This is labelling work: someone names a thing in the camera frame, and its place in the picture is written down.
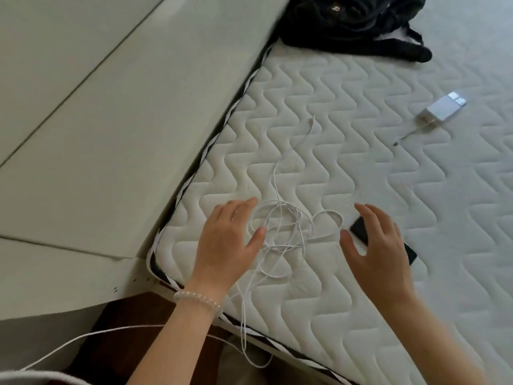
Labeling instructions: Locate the person's right hand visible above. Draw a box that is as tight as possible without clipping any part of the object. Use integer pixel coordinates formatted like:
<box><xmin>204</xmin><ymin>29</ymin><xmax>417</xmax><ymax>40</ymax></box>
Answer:
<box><xmin>339</xmin><ymin>203</ymin><xmax>416</xmax><ymax>308</ymax></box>

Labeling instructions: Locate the person's left hand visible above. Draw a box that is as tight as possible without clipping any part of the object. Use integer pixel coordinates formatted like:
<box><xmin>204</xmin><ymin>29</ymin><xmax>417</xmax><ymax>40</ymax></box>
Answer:
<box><xmin>185</xmin><ymin>197</ymin><xmax>267</xmax><ymax>306</ymax></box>

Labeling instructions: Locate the person's left forearm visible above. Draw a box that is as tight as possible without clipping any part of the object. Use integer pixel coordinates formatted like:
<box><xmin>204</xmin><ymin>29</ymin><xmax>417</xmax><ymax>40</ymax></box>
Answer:
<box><xmin>126</xmin><ymin>297</ymin><xmax>219</xmax><ymax>385</ymax></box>

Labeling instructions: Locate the person's right forearm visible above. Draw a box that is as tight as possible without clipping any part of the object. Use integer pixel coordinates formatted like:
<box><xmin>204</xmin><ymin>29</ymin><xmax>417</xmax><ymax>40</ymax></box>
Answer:
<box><xmin>373</xmin><ymin>292</ymin><xmax>489</xmax><ymax>385</ymax></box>

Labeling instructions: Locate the black smartphone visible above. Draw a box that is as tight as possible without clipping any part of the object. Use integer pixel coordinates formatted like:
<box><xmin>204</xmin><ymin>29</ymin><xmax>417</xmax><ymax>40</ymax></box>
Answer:
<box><xmin>350</xmin><ymin>215</ymin><xmax>418</xmax><ymax>267</ymax></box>

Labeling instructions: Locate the white quilted mattress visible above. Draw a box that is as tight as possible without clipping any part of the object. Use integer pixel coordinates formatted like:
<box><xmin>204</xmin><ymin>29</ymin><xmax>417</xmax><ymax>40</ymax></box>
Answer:
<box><xmin>146</xmin><ymin>0</ymin><xmax>513</xmax><ymax>385</ymax></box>

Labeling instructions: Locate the white charger adapter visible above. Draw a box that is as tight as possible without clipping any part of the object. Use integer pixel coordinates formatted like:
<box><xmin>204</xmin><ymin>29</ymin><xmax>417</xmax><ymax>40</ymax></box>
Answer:
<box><xmin>418</xmin><ymin>91</ymin><xmax>468</xmax><ymax>125</ymax></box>

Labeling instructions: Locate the black bag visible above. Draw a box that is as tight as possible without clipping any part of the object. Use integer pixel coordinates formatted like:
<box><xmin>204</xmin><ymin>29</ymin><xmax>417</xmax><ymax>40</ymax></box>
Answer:
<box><xmin>276</xmin><ymin>0</ymin><xmax>433</xmax><ymax>64</ymax></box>

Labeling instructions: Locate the long white cable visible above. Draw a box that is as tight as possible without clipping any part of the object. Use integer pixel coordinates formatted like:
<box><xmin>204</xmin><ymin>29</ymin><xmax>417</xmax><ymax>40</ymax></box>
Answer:
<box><xmin>19</xmin><ymin>115</ymin><xmax>344</xmax><ymax>372</ymax></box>

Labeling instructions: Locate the pearl bead bracelet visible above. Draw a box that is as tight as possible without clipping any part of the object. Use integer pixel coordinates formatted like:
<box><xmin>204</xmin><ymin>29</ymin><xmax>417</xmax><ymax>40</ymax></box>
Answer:
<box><xmin>173</xmin><ymin>290</ymin><xmax>223</xmax><ymax>315</ymax></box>

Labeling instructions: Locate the short white charging cable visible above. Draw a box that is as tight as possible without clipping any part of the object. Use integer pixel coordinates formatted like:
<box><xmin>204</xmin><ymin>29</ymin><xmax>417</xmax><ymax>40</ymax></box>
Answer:
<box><xmin>393</xmin><ymin>118</ymin><xmax>437</xmax><ymax>147</ymax></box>

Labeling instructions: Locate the white bed frame panel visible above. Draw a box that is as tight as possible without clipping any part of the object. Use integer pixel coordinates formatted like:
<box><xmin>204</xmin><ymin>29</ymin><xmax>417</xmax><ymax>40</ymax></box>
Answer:
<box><xmin>0</xmin><ymin>0</ymin><xmax>294</xmax><ymax>322</ymax></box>

